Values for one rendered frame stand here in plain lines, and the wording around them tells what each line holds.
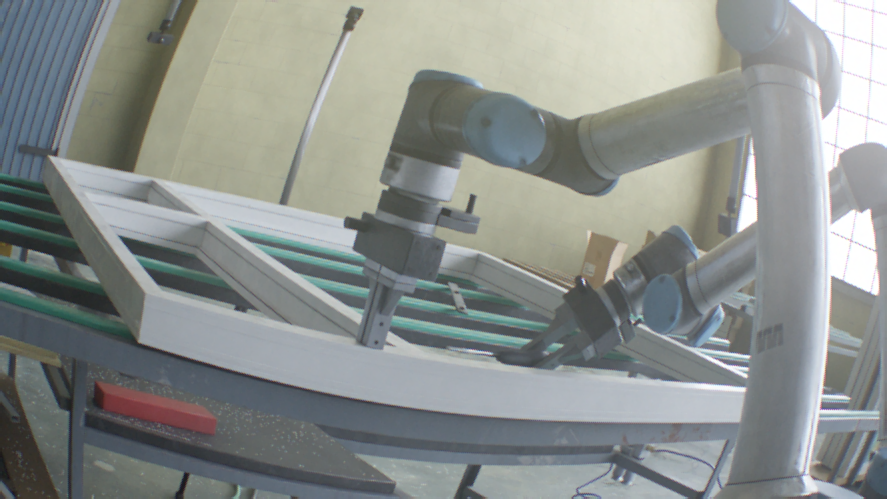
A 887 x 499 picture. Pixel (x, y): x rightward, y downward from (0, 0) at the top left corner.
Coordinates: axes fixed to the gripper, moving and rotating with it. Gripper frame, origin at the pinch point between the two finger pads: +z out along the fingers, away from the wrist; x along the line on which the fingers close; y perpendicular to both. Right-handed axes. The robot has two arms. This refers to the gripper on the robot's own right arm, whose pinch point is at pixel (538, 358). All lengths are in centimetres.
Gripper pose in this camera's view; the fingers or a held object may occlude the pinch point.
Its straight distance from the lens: 191.8
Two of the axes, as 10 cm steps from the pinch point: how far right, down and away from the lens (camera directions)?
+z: -8.5, 5.3, -0.1
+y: -3.9, -6.3, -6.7
